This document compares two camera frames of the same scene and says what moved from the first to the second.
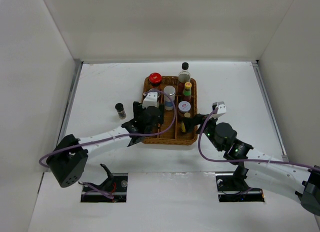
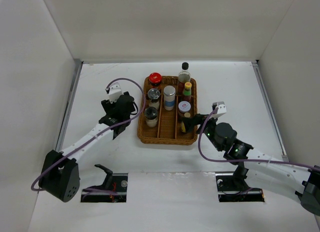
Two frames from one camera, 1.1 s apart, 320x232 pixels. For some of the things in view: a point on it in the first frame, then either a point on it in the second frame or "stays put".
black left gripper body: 149,131 → 108,106
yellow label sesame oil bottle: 186,123 stays put
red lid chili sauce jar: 155,79 stays put
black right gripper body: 209,130 stays put
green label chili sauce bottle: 187,91 stays put
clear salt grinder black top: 161,98 → 153,94
